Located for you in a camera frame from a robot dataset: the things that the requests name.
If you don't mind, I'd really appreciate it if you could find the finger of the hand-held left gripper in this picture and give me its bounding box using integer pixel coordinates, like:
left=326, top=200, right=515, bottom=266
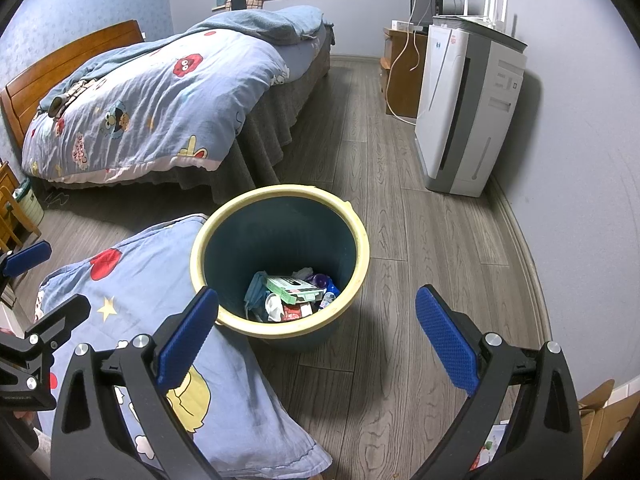
left=0, top=240, right=53, bottom=292
left=0, top=294, right=92, bottom=412

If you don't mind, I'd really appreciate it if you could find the cardboard box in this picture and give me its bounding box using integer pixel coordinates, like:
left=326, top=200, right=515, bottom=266
left=577, top=379, right=632, bottom=467

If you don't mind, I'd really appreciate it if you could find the teal bin with yellow rim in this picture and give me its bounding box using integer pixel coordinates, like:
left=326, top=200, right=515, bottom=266
left=190, top=184, right=372, bottom=352

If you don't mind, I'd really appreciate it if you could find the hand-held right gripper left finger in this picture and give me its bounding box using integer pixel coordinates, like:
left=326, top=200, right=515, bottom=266
left=50, top=285, right=221, bottom=480

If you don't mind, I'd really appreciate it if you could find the wooden cabinet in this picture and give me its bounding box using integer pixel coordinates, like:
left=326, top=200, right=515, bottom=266
left=379, top=25, right=432, bottom=119

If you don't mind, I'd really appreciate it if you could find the white cable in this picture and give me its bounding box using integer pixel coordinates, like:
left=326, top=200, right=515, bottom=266
left=384, top=0, right=427, bottom=124

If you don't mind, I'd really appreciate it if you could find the blue foil packet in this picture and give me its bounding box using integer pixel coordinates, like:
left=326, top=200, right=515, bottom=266
left=320, top=281, right=342, bottom=309

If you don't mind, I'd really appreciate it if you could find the white router with antennas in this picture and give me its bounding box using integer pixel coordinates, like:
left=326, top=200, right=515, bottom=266
left=459, top=0, right=519, bottom=41

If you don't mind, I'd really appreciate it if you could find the small pale green bin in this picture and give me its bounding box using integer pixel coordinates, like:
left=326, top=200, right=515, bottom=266
left=12, top=177, right=47, bottom=229

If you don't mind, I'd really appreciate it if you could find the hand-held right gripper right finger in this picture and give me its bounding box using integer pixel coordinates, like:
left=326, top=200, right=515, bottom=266
left=412, top=284, right=583, bottom=480

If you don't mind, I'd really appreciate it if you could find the wooden bed headboard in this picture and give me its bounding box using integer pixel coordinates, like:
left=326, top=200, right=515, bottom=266
left=0, top=19, right=147, bottom=154

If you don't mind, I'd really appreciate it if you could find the white air purifier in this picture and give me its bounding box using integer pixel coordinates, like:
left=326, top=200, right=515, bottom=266
left=413, top=14, right=529, bottom=199

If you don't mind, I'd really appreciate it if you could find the wooden chair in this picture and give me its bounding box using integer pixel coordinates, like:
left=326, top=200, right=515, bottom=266
left=0, top=159, right=44, bottom=257

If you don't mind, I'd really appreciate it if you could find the cartoon print cushion cover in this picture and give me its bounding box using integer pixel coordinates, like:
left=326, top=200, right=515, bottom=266
left=34, top=213, right=334, bottom=479

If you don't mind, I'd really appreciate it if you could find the grey-blue blanket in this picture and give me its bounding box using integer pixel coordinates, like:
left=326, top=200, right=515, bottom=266
left=37, top=5, right=335, bottom=112

